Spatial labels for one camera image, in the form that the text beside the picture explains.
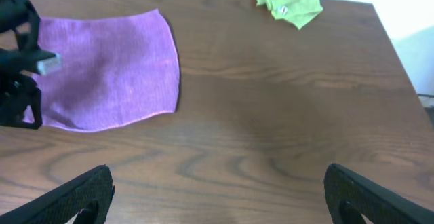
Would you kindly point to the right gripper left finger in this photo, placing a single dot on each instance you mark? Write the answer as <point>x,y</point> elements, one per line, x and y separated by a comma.
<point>85,199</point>

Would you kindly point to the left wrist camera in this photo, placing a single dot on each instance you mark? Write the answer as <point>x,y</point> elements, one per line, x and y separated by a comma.
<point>49,65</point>

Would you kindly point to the purple microfiber cloth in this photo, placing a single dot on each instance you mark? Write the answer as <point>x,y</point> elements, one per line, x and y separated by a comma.
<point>115,71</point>

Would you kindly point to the crumpled green cloth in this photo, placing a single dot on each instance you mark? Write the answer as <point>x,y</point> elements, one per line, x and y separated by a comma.
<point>296,12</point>

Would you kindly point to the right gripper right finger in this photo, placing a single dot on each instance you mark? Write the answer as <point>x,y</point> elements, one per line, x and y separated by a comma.
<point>352,198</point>

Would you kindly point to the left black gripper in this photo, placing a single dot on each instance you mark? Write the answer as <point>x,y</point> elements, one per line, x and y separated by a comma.
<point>20,95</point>

